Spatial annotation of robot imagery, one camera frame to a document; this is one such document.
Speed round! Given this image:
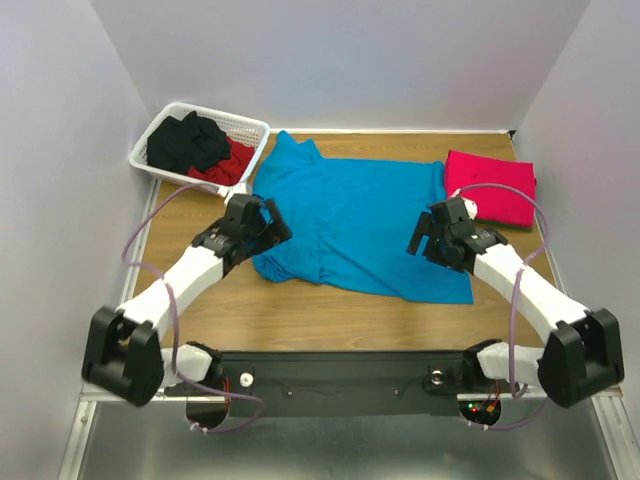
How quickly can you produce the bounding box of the blue t shirt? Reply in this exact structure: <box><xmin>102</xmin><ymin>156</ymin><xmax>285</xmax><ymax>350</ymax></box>
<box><xmin>253</xmin><ymin>131</ymin><xmax>473</xmax><ymax>304</ymax></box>

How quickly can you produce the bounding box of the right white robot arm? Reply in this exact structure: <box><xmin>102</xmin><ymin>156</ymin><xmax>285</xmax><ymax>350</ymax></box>
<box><xmin>407</xmin><ymin>197</ymin><xmax>625</xmax><ymax>408</ymax></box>

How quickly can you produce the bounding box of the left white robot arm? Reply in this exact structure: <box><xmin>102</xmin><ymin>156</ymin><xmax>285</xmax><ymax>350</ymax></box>
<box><xmin>81</xmin><ymin>194</ymin><xmax>292</xmax><ymax>406</ymax></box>

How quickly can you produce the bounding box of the folded pink t shirt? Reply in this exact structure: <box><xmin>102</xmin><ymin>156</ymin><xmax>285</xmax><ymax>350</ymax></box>
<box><xmin>444</xmin><ymin>150</ymin><xmax>537</xmax><ymax>230</ymax></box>

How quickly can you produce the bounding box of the dark red t shirt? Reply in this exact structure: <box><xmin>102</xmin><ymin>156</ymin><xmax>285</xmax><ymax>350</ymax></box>
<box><xmin>187</xmin><ymin>137</ymin><xmax>255</xmax><ymax>186</ymax></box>

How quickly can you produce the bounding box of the white plastic laundry basket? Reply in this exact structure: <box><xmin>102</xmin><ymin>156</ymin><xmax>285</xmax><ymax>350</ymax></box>
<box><xmin>128</xmin><ymin>101</ymin><xmax>271</xmax><ymax>197</ymax></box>

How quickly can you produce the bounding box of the black t shirt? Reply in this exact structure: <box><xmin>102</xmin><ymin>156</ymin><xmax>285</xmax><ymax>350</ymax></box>
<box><xmin>146</xmin><ymin>111</ymin><xmax>231</xmax><ymax>175</ymax></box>

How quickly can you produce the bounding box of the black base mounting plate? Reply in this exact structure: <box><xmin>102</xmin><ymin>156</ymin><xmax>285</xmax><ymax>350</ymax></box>
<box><xmin>210</xmin><ymin>350</ymin><xmax>495</xmax><ymax>418</ymax></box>

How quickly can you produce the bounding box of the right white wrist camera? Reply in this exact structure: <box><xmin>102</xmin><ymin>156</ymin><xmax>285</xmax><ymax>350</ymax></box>
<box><xmin>447</xmin><ymin>196</ymin><xmax>478</xmax><ymax>223</ymax></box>

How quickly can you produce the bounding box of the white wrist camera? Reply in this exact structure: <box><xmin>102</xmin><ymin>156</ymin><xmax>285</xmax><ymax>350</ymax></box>
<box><xmin>447</xmin><ymin>196</ymin><xmax>478</xmax><ymax>223</ymax></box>
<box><xmin>224</xmin><ymin>182</ymin><xmax>252</xmax><ymax>201</ymax></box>

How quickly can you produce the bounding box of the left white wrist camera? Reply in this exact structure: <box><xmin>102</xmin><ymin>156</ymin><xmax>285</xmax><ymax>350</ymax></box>
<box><xmin>224</xmin><ymin>182</ymin><xmax>252</xmax><ymax>201</ymax></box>

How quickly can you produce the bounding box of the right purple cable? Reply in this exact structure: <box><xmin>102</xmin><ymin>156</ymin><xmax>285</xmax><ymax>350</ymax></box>
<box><xmin>449</xmin><ymin>182</ymin><xmax>552</xmax><ymax>432</ymax></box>

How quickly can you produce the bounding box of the purple cable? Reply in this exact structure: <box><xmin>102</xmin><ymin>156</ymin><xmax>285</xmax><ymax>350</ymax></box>
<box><xmin>121</xmin><ymin>182</ymin><xmax>266</xmax><ymax>435</ymax></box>
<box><xmin>449</xmin><ymin>182</ymin><xmax>552</xmax><ymax>432</ymax></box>

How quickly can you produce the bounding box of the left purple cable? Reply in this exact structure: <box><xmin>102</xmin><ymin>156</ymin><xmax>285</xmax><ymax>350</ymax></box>
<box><xmin>121</xmin><ymin>182</ymin><xmax>266</xmax><ymax>435</ymax></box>

